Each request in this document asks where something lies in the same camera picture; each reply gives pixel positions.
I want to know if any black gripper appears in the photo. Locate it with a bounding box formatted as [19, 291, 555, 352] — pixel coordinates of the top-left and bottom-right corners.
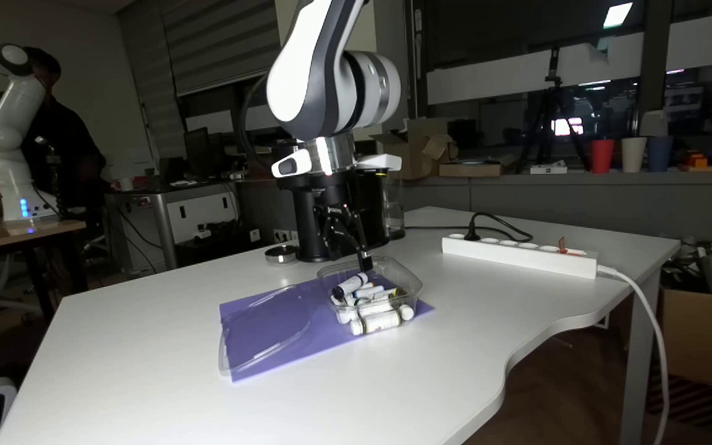
[307, 170, 376, 274]

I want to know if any purple mat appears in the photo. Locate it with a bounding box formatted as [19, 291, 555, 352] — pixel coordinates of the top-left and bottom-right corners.
[218, 274, 437, 383]

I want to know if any small round metal dish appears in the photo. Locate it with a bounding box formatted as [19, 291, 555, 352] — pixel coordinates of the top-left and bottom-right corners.
[262, 242, 298, 268]

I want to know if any open cardboard box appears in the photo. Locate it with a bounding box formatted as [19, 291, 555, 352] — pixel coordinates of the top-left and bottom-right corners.
[382, 120, 459, 183]

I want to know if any flat brown box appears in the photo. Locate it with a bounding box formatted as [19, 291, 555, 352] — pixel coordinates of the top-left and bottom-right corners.
[437, 162, 507, 180]

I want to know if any grey metal cabinet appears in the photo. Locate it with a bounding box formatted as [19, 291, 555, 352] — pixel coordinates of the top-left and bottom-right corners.
[107, 180, 244, 279]

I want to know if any white power strip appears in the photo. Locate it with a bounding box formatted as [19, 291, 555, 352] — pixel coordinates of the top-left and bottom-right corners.
[440, 231, 603, 283]

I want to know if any red cup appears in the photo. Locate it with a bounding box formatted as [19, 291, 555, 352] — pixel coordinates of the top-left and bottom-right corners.
[589, 136, 617, 175]

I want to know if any person in black shirt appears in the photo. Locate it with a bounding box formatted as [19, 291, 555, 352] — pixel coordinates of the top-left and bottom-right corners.
[0, 45, 111, 238]

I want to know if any blue cup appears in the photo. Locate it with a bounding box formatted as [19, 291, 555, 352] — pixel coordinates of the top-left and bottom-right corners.
[645, 133, 675, 175]

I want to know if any upturned white cup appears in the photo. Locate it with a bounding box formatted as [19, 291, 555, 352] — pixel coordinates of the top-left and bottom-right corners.
[641, 110, 673, 142]

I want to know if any wooden side table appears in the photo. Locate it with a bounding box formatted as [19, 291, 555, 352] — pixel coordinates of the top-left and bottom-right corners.
[0, 218, 88, 321]

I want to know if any rectangular ceiling light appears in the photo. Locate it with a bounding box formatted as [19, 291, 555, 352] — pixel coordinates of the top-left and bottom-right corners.
[600, 0, 637, 32]

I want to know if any large brown cardboard box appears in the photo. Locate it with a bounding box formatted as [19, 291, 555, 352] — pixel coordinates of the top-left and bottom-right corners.
[660, 286, 712, 395]

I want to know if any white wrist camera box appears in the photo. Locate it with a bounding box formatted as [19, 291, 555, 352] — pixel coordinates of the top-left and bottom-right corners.
[352, 152, 407, 175]

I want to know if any black power cable with plug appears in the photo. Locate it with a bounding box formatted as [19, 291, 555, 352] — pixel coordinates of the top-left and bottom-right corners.
[461, 211, 537, 248]

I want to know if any black camera tripod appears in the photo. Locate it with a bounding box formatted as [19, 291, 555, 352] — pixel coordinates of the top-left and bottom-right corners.
[519, 45, 591, 175]

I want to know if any white power strip cable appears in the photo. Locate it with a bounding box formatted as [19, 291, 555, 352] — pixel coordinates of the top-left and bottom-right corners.
[592, 262, 673, 445]

